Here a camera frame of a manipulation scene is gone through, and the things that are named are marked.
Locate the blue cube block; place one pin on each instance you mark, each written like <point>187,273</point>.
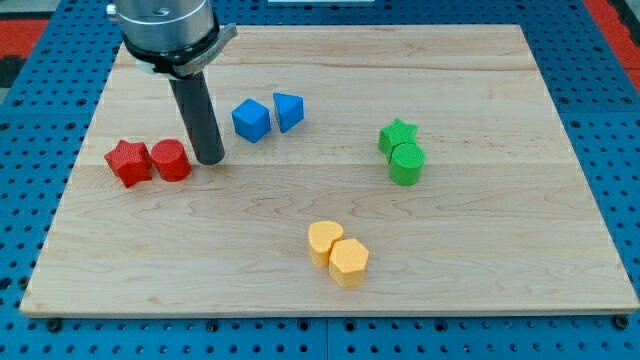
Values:
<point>251,120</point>

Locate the yellow heart block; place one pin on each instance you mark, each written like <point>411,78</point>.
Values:
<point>321,237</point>

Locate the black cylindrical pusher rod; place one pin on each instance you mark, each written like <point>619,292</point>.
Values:
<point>197,112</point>

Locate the wooden board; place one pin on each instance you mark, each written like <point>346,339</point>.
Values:
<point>501,222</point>

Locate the red star block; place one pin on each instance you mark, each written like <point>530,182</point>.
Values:
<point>130,162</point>

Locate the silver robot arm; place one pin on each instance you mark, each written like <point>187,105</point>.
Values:
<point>178,39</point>

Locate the blue triangle block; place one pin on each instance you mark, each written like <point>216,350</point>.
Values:
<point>289,110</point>

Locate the green star block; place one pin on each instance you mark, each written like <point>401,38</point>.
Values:
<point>395,134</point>

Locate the yellow hexagon block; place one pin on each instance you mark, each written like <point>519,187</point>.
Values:
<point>348,262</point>

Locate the red cylinder block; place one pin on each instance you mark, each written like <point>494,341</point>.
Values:
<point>170,159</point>

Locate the green cylinder block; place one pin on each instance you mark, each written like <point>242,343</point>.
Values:
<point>406,164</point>

